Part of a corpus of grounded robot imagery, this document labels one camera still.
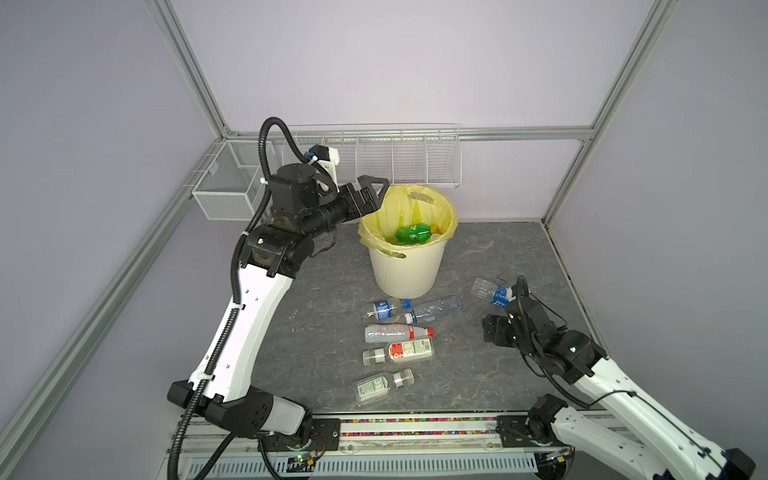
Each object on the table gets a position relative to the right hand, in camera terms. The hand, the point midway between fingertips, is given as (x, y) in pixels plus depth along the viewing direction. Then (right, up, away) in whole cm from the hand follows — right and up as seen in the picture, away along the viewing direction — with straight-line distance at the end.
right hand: (498, 324), depth 77 cm
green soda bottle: (-20, +25, +20) cm, 37 cm away
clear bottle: (+3, +6, +20) cm, 21 cm away
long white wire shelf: (-23, +51, +22) cm, 61 cm away
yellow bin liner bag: (-22, +31, +22) cm, 44 cm away
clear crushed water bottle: (-16, 0, +16) cm, 23 cm away
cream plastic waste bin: (-21, +12, +10) cm, 26 cm away
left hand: (-31, +31, -16) cm, 47 cm away
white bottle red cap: (-31, -5, +8) cm, 33 cm away
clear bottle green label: (-32, -16, -1) cm, 36 cm away
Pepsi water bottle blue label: (-30, +1, +14) cm, 33 cm away
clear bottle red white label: (-26, -9, +4) cm, 27 cm away
